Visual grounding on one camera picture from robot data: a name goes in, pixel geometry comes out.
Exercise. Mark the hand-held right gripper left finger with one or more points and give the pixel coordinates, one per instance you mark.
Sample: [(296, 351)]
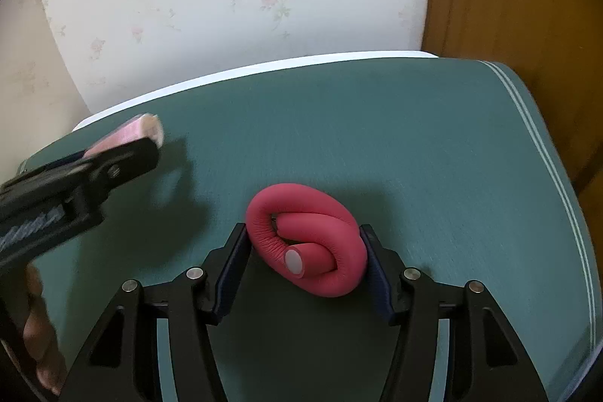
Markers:
[(233, 270)]

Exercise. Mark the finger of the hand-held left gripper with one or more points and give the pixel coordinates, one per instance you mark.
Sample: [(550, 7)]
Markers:
[(127, 164)]

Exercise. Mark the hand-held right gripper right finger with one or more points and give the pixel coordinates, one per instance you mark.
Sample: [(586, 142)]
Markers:
[(377, 279)]

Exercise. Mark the light pink roll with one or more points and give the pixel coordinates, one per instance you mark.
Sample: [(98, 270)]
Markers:
[(125, 134)]

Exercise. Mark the pink foam curler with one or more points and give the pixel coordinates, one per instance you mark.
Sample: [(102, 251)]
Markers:
[(306, 204)]

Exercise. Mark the person's left hand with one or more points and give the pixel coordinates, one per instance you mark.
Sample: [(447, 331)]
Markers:
[(40, 326)]

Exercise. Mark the green table mat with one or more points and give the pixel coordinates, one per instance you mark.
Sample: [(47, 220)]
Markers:
[(377, 138)]

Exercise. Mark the wooden wardrobe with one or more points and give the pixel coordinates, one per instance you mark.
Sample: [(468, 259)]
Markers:
[(509, 6)]

